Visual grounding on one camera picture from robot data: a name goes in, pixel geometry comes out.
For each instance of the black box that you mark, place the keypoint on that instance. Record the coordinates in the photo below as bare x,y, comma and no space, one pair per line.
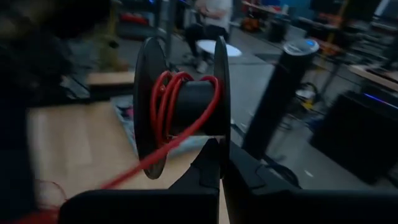
357,137

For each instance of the white round pedestal table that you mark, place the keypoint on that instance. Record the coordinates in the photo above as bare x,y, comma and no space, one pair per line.
233,50

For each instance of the white power strip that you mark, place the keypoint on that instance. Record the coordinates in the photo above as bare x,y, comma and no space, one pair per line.
306,95

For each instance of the black tower fan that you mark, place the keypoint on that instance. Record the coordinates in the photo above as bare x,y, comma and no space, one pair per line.
273,102

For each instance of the person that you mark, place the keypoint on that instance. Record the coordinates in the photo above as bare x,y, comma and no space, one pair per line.
214,12

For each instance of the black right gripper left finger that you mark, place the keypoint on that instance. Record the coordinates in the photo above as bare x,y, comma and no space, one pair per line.
155,208

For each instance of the grey open tool case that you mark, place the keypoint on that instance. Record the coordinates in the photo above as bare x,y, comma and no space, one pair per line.
124,119

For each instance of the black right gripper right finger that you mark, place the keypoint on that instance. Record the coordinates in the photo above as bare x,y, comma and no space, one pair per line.
295,208

